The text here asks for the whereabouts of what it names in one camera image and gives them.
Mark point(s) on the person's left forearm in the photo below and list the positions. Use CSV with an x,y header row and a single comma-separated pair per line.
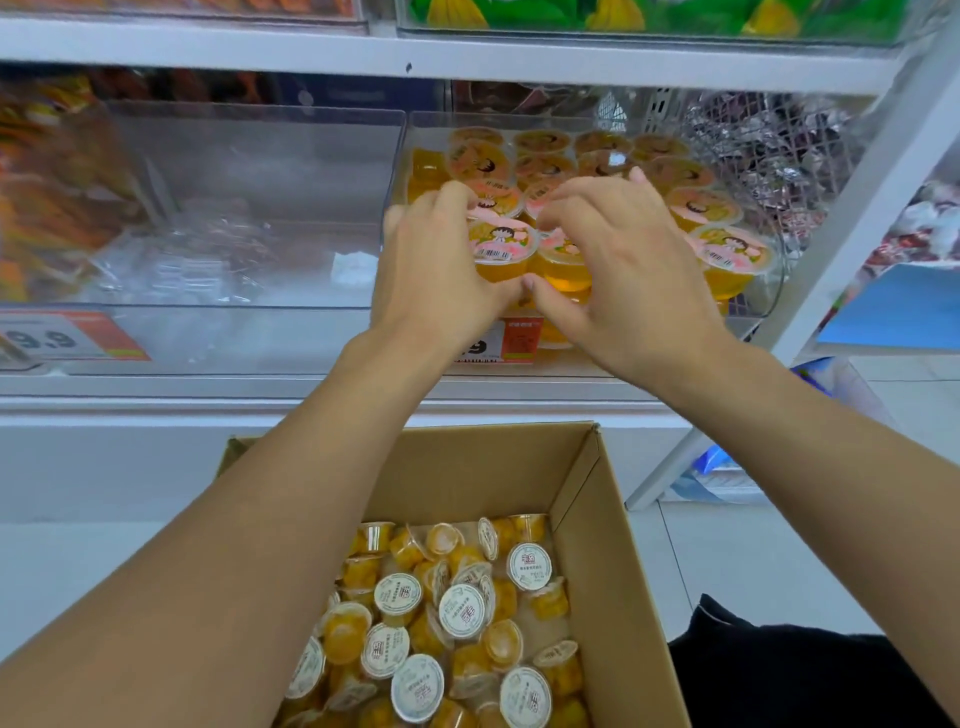
x,y
210,585

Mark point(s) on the blue snack bags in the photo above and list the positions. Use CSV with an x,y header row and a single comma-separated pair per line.
x,y
814,373

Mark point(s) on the person's right hand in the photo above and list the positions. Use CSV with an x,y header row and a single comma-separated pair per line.
x,y
645,300

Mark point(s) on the person's right forearm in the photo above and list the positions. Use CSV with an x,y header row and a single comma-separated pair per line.
x,y
840,495

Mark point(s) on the pile of brown sachets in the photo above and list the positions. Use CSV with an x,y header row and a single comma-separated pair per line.
x,y
525,97

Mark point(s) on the pile of white red candies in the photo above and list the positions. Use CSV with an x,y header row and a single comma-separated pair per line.
x,y
922,225

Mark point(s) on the pile of red snack packets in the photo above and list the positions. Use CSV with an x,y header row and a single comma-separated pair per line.
x,y
172,84

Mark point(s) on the pile of yellow jelly cups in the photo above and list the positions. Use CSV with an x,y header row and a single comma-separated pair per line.
x,y
465,607

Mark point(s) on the brown cardboard box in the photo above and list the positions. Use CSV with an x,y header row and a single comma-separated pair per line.
x,y
495,465

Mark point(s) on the orange white price tag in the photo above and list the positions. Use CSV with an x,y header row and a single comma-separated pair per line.
x,y
52,337
517,341

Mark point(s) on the green sausage packet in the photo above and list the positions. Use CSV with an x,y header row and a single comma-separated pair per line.
x,y
847,19
525,11
675,15

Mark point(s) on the pile of orange snack packets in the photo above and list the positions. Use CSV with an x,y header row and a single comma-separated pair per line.
x,y
52,187

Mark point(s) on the yellow jelly cup pink lid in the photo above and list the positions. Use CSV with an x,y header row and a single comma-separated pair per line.
x,y
502,244
559,266

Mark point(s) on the pile of silver foil packets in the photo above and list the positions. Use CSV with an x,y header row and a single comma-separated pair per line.
x,y
757,142

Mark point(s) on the person's black trousers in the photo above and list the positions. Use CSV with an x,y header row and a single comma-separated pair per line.
x,y
787,675

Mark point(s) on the crumpled clear plastic bag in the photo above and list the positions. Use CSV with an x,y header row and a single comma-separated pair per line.
x,y
187,262

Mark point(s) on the person's left hand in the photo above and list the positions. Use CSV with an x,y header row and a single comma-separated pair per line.
x,y
427,285

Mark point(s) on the dark blue card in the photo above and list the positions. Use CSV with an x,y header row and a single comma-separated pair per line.
x,y
360,94

